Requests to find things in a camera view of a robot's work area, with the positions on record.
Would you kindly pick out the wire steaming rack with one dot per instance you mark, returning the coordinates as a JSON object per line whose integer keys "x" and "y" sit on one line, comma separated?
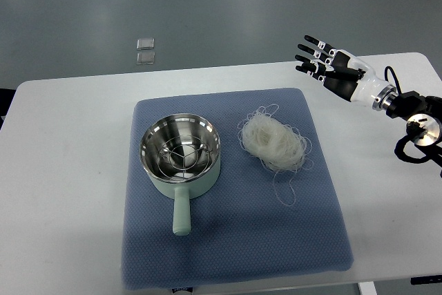
{"x": 183, "y": 158}

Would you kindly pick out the mint green steel pot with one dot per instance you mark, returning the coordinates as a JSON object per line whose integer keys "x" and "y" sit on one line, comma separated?
{"x": 181, "y": 192}

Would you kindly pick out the white table leg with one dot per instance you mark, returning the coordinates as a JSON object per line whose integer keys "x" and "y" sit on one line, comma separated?
{"x": 367, "y": 288}

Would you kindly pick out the blue quilted mat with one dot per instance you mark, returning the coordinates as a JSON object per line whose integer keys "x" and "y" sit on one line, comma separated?
{"x": 251, "y": 224}

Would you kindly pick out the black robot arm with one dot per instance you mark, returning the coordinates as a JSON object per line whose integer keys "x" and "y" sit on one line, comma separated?
{"x": 422, "y": 117}

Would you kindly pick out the white vermicelli bundle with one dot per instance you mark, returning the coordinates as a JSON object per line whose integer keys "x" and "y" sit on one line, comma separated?
{"x": 280, "y": 147}

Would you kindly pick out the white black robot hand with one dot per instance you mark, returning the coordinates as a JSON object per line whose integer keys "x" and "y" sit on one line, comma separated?
{"x": 344, "y": 74}

